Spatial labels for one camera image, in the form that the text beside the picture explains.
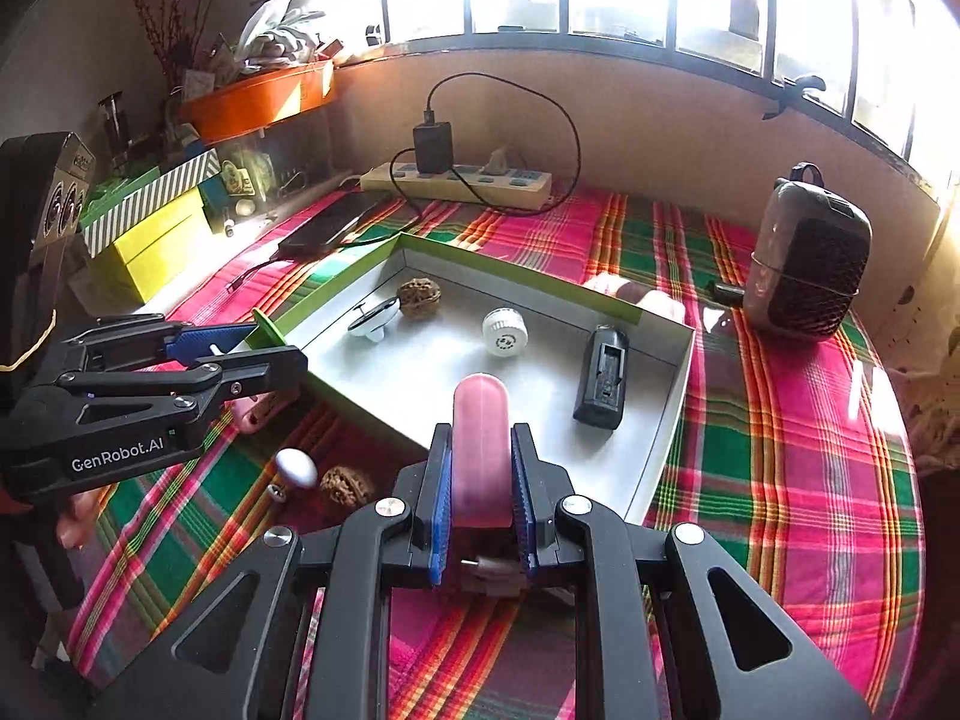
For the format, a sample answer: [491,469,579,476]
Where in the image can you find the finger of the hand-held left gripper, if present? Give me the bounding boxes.
[64,313,260,372]
[60,345,308,410]

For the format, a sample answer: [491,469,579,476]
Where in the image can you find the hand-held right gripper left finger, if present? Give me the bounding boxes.
[90,424,455,720]

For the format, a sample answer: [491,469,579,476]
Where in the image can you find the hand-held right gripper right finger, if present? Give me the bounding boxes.
[512,424,875,720]

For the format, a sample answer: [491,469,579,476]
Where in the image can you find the pink rounded block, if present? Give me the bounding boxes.
[227,388,292,436]

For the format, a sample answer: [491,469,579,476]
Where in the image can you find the pink bar with white plug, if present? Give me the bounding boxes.
[452,373,518,597]

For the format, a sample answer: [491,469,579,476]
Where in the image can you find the brown walnut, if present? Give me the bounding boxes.
[320,465,377,517]
[397,279,445,320]

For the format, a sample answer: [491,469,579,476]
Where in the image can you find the white mushroom-shaped knob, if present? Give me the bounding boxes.
[268,448,317,502]

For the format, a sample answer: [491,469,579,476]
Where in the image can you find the green white cardboard box tray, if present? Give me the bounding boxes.
[255,232,697,526]

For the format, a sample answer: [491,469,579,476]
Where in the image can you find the black rectangular battery case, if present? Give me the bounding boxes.
[572,324,631,432]

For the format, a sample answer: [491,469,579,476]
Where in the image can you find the white round ribbed cap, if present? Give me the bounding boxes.
[482,307,528,356]

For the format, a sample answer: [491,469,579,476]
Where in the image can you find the person's left hand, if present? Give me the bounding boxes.
[56,491,113,550]

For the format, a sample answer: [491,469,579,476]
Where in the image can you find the yellow cardboard box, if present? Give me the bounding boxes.
[88,187,211,301]

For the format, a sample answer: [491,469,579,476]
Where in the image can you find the green white striped box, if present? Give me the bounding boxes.
[79,148,222,256]

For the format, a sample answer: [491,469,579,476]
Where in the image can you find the black phone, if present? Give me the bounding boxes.
[279,193,391,260]

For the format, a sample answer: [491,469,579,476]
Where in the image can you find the green printed box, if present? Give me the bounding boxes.
[221,154,275,200]

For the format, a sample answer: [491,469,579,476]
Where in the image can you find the dark glass jar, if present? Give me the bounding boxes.
[97,94,132,166]

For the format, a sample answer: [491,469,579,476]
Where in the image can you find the orange tray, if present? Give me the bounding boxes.
[176,60,336,143]

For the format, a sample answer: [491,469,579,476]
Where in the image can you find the white power strip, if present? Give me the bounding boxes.
[360,161,554,212]

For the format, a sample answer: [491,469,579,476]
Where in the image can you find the black power adapter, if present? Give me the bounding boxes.
[412,120,455,175]

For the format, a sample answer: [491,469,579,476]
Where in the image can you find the dried red branches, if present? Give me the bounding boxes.
[124,0,226,91]

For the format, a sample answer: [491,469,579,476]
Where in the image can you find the pale leafy plant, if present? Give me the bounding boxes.
[232,0,327,72]

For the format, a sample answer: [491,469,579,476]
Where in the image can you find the grey portable speaker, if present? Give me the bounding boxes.
[742,163,875,344]

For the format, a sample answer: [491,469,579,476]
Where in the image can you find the cream dotted curtain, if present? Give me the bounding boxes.
[889,262,960,470]

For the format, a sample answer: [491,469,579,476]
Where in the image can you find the black window latch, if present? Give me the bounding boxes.
[761,75,826,121]

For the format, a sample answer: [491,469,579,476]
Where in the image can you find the short black cable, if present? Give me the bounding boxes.
[225,255,290,293]

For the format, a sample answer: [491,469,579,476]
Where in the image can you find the window with black frame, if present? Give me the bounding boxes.
[315,0,960,203]

